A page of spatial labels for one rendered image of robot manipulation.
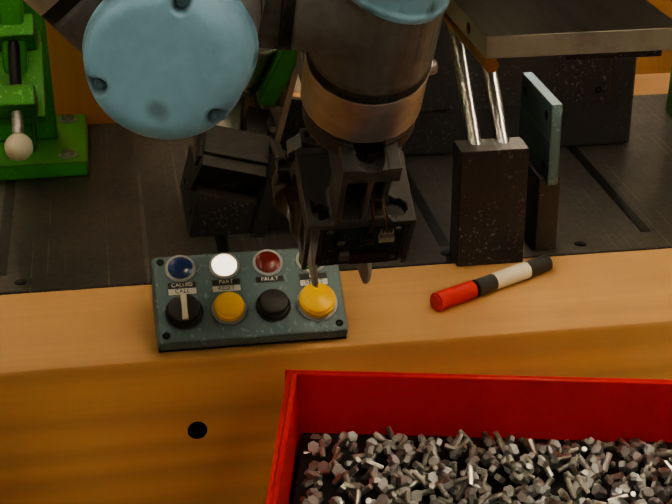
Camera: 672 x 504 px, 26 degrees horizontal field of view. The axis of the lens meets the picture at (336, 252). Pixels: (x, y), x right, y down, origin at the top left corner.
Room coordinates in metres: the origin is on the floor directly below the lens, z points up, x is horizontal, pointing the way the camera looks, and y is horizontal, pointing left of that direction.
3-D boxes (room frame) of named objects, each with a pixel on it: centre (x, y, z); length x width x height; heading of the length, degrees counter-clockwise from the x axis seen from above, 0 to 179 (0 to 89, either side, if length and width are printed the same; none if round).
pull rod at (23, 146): (1.35, 0.31, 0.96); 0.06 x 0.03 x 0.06; 9
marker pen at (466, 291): (1.11, -0.13, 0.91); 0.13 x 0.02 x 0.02; 127
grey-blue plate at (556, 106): (1.23, -0.18, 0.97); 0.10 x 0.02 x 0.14; 9
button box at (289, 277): (1.05, 0.07, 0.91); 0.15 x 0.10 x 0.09; 99
